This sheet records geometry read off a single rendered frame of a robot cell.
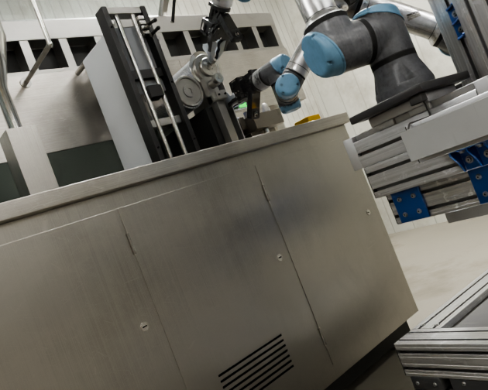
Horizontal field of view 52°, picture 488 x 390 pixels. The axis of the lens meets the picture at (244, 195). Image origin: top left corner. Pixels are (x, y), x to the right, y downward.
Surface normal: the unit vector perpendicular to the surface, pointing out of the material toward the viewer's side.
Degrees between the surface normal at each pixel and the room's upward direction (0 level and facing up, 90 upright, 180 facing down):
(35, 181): 90
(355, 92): 90
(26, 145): 90
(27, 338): 90
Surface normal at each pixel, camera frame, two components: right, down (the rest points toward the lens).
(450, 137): -0.75, 0.28
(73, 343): 0.60, -0.26
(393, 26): 0.23, -0.11
